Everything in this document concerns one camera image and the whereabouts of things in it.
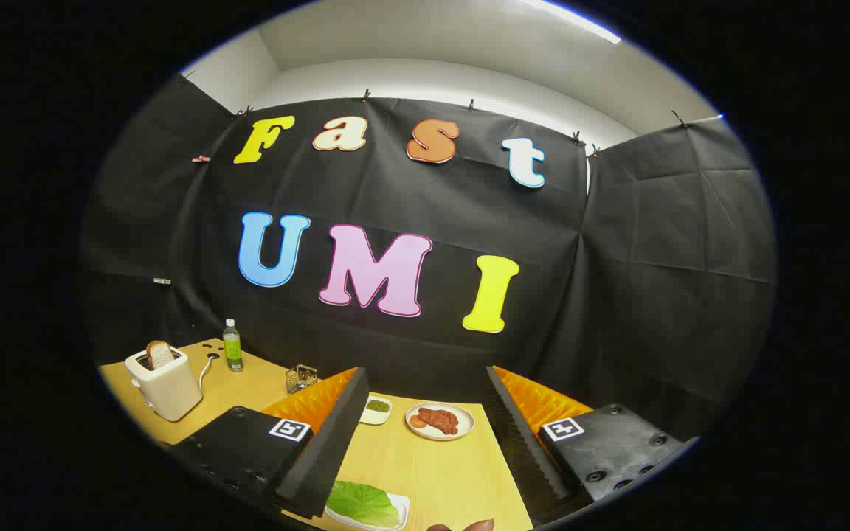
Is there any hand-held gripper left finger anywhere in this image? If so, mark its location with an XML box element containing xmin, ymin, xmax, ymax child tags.
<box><xmin>162</xmin><ymin>367</ymin><xmax>370</xmax><ymax>521</ymax></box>

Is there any metal wire utensil holder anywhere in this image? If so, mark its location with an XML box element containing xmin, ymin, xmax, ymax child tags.
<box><xmin>285</xmin><ymin>364</ymin><xmax>319</xmax><ymax>395</ymax></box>

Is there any green lettuce leaf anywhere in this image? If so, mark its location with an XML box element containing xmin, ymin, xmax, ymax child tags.
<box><xmin>326</xmin><ymin>480</ymin><xmax>401</xmax><ymax>528</ymax></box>

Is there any green label drink bottle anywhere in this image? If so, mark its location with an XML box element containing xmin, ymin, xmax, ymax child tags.
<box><xmin>222</xmin><ymin>319</ymin><xmax>244</xmax><ymax>372</ymax></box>

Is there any black backdrop cloth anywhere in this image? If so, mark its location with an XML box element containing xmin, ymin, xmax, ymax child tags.
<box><xmin>80</xmin><ymin>74</ymin><xmax>778</xmax><ymax>443</ymax></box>

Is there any white square plate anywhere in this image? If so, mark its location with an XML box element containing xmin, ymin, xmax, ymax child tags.
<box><xmin>324</xmin><ymin>493</ymin><xmax>411</xmax><ymax>531</ymax></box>

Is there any white divided bean dish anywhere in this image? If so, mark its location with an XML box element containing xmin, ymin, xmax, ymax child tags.
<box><xmin>359</xmin><ymin>396</ymin><xmax>393</xmax><ymax>426</ymax></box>

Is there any cream white toaster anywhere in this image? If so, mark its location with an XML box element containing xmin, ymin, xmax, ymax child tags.
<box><xmin>125</xmin><ymin>345</ymin><xmax>204</xmax><ymax>423</ymax></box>

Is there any brown meat slice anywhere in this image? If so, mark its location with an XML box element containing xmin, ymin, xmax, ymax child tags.
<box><xmin>410</xmin><ymin>407</ymin><xmax>460</xmax><ymax>436</ymax></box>

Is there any cream oval meat plate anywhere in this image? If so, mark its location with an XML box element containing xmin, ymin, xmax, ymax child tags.
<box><xmin>405</xmin><ymin>402</ymin><xmax>476</xmax><ymax>442</ymax></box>

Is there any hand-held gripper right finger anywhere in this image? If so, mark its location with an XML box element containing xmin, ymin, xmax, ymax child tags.
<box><xmin>486</xmin><ymin>365</ymin><xmax>700</xmax><ymax>526</ymax></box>

